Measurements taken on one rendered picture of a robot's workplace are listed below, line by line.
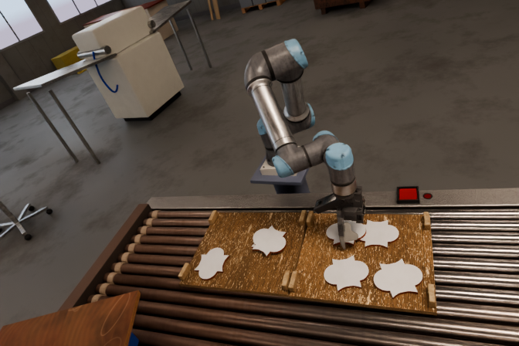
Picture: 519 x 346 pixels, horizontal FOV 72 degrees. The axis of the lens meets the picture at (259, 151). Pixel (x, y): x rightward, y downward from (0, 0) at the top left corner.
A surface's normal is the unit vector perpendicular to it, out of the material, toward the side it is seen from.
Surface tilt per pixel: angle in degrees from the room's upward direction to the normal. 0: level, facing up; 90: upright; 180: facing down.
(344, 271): 0
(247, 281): 0
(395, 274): 0
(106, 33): 90
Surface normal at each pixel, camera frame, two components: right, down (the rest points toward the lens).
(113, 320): -0.30, -0.80
